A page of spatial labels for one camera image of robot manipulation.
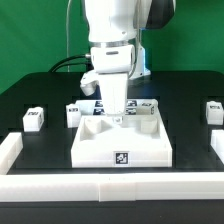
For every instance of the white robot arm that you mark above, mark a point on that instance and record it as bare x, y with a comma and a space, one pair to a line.
116, 23

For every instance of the white square tabletop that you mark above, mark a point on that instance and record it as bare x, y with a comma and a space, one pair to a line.
139, 141

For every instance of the white U-shaped obstacle fence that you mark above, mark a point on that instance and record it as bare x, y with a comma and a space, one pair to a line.
101, 187

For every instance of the white fiducial marker base plate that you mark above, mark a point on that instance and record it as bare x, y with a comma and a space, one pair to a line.
95, 107

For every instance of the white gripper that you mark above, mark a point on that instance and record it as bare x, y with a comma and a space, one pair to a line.
113, 66

